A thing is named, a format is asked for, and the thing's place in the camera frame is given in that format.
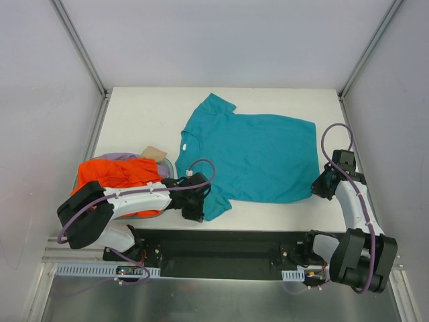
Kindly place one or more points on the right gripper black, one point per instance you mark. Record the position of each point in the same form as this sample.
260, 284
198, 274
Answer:
319, 188

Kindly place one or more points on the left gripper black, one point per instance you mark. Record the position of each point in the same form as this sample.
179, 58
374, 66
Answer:
194, 212

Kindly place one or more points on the teal t shirt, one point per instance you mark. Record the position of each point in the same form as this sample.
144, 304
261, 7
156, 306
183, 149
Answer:
260, 158

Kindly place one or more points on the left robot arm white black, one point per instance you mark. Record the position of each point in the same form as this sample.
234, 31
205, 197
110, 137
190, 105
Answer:
88, 216

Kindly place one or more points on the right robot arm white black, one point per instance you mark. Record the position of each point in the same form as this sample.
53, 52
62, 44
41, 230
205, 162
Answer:
363, 257

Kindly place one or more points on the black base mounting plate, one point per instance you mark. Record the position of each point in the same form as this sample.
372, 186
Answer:
237, 255

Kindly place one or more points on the grey laundry basket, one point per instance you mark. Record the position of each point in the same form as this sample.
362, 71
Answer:
169, 167

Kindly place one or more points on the beige cloth piece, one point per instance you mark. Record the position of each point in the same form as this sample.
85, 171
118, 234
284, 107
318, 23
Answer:
153, 153

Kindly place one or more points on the orange t shirt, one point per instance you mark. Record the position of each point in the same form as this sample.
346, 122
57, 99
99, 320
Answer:
117, 181

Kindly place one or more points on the right grey cable duct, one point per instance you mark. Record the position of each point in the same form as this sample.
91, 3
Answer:
293, 275

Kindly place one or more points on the grey cable duct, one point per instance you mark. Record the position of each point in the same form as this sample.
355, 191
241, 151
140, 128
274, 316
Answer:
293, 275
100, 270

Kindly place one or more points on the left grey cable duct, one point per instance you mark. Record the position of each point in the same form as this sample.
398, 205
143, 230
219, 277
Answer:
100, 270

